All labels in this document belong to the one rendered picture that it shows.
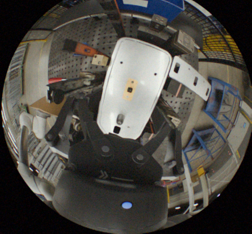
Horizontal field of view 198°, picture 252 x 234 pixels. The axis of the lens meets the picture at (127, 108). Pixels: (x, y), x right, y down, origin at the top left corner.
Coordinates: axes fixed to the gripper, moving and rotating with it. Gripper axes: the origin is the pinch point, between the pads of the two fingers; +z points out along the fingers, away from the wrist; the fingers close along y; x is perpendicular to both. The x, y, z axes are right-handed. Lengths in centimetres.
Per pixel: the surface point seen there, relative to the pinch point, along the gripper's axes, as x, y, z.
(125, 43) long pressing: 17.2, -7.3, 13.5
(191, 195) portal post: -251, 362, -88
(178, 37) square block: 26.6, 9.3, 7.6
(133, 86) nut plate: 2.0, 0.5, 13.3
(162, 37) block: 26.0, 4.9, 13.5
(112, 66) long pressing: 6.9, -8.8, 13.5
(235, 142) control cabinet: 5, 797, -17
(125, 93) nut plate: -1.4, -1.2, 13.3
